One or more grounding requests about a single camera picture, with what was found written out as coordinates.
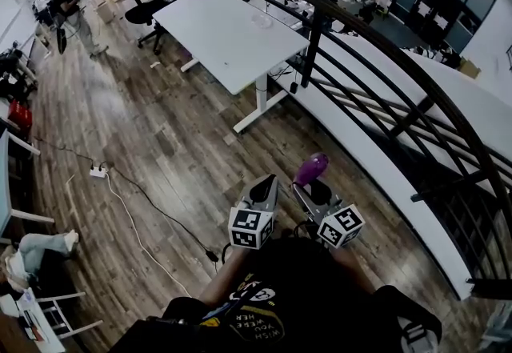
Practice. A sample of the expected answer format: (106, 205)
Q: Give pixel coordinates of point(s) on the person's right forearm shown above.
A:
(354, 269)

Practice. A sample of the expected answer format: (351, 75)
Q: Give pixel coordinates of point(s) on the white power strip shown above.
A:
(98, 172)

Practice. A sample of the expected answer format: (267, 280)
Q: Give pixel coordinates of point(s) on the person's left forearm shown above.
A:
(228, 275)

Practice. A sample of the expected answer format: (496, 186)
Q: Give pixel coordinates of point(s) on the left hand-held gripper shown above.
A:
(253, 219)

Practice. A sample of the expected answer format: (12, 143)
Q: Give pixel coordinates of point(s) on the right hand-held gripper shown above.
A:
(338, 223)

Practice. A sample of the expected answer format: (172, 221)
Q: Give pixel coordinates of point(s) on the black power adapter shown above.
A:
(213, 255)

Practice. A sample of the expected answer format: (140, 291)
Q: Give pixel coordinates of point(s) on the person's black printed shirt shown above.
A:
(292, 303)

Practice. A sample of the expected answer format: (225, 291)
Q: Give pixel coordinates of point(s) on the black curved metal railing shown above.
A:
(456, 111)

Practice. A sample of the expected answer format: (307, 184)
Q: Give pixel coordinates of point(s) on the black office chair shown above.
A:
(160, 3)

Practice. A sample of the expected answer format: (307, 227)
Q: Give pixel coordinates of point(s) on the white framed side table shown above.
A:
(6, 191)

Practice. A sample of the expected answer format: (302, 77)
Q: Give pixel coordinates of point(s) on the open cardboard box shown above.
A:
(470, 68)

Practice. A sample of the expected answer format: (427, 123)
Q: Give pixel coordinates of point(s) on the white metal frame chair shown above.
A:
(60, 313)

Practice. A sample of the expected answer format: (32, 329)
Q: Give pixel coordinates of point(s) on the purple eggplant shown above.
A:
(310, 168)

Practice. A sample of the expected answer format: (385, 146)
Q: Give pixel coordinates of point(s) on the clear glass plate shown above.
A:
(262, 20)

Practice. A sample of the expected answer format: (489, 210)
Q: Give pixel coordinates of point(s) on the white standing desk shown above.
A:
(228, 33)

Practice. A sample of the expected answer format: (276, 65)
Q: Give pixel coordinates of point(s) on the red plastic crate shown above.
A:
(20, 116)

